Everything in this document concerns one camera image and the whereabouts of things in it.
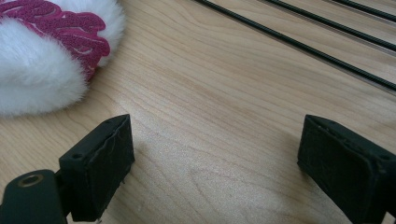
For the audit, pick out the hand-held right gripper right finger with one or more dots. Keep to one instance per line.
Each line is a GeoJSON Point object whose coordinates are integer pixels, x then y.
{"type": "Point", "coordinates": [345, 168]}

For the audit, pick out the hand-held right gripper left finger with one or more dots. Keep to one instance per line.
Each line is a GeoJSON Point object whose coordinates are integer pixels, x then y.
{"type": "Point", "coordinates": [96, 171]}

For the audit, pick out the white fluffy item, pink print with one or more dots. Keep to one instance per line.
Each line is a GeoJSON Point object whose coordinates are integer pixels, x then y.
{"type": "Point", "coordinates": [40, 68]}

